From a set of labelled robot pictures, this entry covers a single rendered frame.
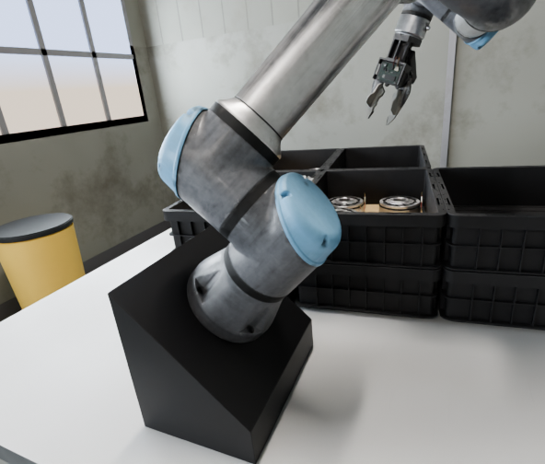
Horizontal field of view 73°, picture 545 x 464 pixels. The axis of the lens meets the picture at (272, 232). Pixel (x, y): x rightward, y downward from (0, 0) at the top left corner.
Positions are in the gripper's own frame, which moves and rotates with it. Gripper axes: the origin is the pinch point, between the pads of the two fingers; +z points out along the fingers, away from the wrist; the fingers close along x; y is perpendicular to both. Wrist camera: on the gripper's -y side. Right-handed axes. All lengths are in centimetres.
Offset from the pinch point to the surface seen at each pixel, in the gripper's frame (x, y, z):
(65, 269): -127, 9, 120
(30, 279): -132, 24, 124
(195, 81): -200, -135, 24
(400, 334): 32, 39, 35
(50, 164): -204, -23, 92
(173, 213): -21, 50, 31
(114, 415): 1, 78, 52
